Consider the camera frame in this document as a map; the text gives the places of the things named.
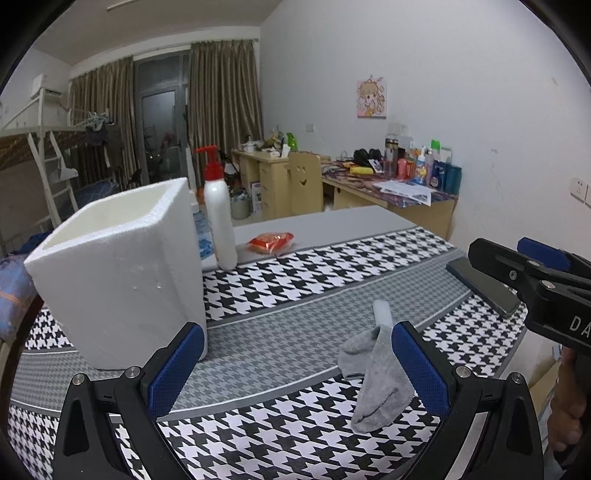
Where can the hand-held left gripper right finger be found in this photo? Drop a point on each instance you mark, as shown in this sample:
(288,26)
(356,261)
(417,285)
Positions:
(420,369)

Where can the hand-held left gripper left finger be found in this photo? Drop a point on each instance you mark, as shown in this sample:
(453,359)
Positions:
(178,369)

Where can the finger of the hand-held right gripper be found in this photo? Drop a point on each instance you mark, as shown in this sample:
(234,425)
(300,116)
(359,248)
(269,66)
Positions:
(498,265)
(542,254)

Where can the grey sock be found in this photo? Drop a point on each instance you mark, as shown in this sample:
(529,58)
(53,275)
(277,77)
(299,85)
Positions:
(378,383)

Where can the white foam box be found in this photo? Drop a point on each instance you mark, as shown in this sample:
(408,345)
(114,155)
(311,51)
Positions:
(120,286)

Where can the person's right hand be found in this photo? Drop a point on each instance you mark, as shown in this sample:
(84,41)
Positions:
(565,406)

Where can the black smartphone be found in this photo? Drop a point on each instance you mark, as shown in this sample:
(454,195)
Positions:
(485,286)

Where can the teal blue bottle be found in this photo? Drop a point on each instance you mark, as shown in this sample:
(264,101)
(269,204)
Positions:
(453,179)

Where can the wooden desk with patterned top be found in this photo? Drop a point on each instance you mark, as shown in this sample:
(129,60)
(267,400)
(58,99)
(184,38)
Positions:
(415,212)

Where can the dark blue bottle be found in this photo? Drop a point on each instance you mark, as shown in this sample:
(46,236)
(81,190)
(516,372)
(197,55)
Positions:
(438,175)

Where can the white paper sheets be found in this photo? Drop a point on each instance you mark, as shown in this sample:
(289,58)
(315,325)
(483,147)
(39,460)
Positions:
(401,190)

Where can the white bottle with green cap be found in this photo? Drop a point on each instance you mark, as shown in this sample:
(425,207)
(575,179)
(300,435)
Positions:
(438,150)

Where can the houndstooth tablecloth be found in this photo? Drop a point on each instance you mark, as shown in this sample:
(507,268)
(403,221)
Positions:
(295,314)

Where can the white pump bottle red top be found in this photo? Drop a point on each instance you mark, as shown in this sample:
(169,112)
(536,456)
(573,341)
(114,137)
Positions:
(220,221)

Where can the dark water bottle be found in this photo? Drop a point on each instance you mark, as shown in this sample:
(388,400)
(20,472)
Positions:
(391,154)

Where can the red snack packet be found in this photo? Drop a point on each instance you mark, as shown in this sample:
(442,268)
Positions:
(270,242)

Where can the yellow object on desk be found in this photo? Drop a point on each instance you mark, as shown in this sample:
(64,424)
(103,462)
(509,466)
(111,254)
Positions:
(361,170)

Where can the black bag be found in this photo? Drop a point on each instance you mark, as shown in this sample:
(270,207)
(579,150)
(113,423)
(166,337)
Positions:
(367,157)

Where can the grey trash bin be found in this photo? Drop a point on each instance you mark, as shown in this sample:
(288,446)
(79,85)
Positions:
(240,205)

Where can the plain wooden desk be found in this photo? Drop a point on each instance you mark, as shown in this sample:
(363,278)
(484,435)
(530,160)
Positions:
(272,184)

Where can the wooden chair with smiley cutout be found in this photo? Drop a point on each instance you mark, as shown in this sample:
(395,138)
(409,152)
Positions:
(304,184)

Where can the white metal bunk bed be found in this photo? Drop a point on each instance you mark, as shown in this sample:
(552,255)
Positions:
(46,161)

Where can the hanging dark clothes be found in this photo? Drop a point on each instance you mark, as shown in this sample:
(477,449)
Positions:
(101,134)

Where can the glass balcony door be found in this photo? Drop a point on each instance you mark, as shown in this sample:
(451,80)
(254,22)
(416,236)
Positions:
(161,120)

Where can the brown curtain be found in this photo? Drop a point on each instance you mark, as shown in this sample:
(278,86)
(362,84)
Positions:
(226,110)
(104,92)

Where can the white air conditioner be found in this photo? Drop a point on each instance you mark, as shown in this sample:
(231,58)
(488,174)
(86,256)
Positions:
(46,85)

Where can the white wall socket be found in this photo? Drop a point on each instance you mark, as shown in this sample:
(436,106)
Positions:
(578,189)
(588,194)

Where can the double wall socket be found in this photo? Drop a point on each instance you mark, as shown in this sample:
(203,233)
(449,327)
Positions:
(397,129)

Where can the cartoon wall poster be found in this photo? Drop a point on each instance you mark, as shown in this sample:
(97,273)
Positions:
(371,98)

